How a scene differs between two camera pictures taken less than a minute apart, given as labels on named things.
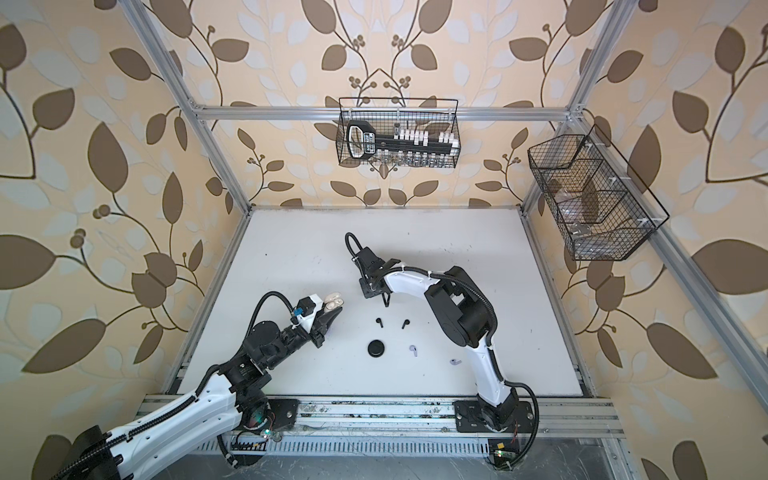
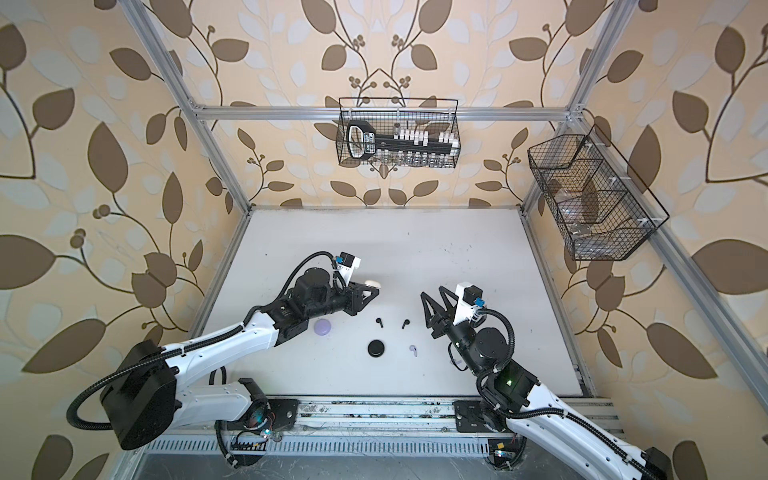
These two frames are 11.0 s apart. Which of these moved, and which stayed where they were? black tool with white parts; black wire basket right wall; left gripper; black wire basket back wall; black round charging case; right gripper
Moved: right gripper; left gripper
Stayed: black round charging case; black tool with white parts; black wire basket right wall; black wire basket back wall
